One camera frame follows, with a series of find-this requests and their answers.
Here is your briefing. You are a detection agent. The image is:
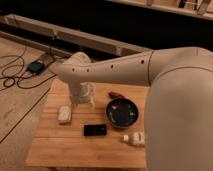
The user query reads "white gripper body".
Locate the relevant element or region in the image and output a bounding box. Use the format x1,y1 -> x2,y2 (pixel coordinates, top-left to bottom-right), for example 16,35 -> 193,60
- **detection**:
68,83 -> 86,106

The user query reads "black rectangular box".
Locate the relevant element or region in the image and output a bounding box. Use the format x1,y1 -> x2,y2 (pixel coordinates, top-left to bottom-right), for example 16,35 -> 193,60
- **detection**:
84,124 -> 107,136

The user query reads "red pepper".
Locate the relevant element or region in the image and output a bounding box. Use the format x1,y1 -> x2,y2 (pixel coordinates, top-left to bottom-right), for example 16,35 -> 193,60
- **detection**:
108,92 -> 125,99

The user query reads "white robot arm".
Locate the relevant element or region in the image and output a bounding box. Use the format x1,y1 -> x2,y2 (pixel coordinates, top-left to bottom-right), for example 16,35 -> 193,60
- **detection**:
58,47 -> 213,171

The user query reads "black floor cable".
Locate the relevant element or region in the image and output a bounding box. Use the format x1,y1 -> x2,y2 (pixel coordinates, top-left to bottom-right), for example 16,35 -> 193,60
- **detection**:
0,44 -> 58,91

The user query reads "dark blue bowl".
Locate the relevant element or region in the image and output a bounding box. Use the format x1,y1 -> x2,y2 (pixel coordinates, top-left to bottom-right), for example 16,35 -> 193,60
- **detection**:
105,98 -> 139,128

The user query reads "blue power adapter box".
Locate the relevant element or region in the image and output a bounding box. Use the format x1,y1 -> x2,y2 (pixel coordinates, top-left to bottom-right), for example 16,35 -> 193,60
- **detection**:
27,61 -> 45,74

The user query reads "wooden beam frame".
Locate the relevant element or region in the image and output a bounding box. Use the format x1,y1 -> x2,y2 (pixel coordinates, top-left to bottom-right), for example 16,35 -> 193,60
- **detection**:
0,14 -> 149,56

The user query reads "white sponge block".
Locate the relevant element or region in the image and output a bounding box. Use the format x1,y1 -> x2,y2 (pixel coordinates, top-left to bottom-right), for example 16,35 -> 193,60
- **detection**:
58,106 -> 71,124

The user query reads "small white bottle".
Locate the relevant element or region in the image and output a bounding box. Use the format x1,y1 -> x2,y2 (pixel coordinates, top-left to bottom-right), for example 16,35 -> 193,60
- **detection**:
122,132 -> 145,146

